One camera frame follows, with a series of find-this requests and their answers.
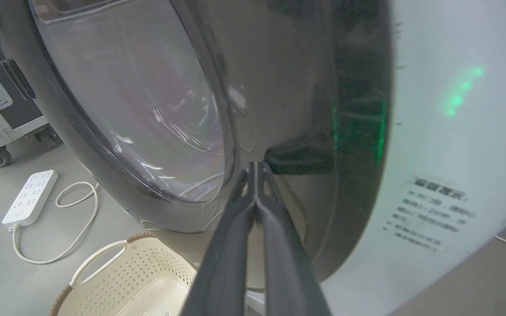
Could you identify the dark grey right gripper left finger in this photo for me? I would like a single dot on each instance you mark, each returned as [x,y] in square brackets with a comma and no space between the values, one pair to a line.
[229,259]

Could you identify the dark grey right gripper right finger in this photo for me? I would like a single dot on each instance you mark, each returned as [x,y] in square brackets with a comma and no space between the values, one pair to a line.
[286,263]

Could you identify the round glass washing machine door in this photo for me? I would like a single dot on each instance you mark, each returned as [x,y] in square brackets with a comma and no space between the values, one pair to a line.
[147,109]

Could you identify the white washing machine body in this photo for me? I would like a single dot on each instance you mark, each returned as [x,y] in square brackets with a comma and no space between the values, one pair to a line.
[446,153]

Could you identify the cream perforated laundry basket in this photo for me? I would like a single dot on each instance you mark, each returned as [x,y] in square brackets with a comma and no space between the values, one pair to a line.
[134,281]

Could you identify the printed warning sticker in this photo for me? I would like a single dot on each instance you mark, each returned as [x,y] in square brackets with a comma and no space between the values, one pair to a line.
[433,215]

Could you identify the white power strip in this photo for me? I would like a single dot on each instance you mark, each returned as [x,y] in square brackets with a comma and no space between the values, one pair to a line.
[30,199]

